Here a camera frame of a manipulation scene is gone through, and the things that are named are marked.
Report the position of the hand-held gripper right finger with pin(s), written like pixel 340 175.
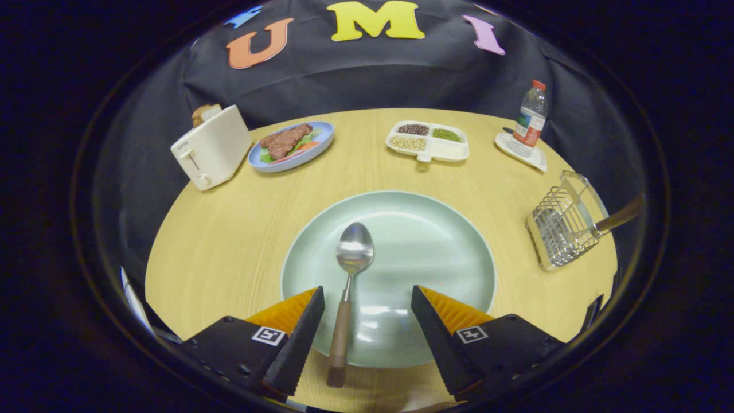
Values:
pixel 441 344

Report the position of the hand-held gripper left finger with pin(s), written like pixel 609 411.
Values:
pixel 301 344

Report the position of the pale green plate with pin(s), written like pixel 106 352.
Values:
pixel 424 246

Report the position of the white flat sheet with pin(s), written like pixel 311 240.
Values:
pixel 135 301

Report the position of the white divided tray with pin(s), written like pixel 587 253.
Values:
pixel 450 150

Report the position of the blue plate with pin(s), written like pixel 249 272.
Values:
pixel 318 149

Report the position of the pile of yellow soybeans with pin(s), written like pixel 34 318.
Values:
pixel 408 143

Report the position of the brown steak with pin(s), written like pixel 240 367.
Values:
pixel 285 140

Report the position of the white square coaster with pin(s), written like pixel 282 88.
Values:
pixel 536 160

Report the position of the green lettuce garnish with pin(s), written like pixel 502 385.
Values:
pixel 312 136

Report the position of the pile of green beans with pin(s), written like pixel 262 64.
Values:
pixel 446 135

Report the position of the white toaster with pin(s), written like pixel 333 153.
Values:
pixel 215 149

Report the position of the pile of dark red beans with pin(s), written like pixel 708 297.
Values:
pixel 413 129

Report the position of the clear water bottle red cap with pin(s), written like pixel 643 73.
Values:
pixel 530 120

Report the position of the toasted bread slice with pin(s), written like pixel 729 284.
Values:
pixel 205 113

